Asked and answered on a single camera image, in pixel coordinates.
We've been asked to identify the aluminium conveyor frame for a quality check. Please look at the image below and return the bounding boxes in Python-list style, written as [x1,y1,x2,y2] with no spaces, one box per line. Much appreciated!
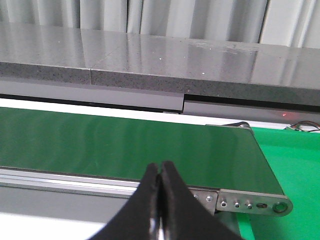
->
[0,121,294,218]

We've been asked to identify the red black wires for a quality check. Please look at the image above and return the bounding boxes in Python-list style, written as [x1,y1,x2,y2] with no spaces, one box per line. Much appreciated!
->
[284,120,320,133]

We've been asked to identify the green conveyor belt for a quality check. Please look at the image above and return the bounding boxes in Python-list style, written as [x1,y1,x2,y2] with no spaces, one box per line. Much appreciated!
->
[0,107,283,195]

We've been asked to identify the bright green mat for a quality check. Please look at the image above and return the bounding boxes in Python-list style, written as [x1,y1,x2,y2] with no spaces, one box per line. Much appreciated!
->
[236,127,320,240]

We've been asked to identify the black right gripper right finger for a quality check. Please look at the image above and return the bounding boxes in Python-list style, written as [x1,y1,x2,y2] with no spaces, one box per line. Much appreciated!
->
[159,161,241,240]

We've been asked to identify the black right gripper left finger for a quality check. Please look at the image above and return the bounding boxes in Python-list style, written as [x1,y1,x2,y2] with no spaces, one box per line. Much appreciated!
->
[91,163,159,240]

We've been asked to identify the white curtain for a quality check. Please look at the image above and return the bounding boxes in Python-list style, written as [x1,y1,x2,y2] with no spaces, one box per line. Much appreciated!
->
[0,0,320,49]

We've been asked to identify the grey stone counter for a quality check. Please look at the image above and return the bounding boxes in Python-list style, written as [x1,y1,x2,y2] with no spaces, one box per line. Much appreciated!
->
[0,22,320,120]

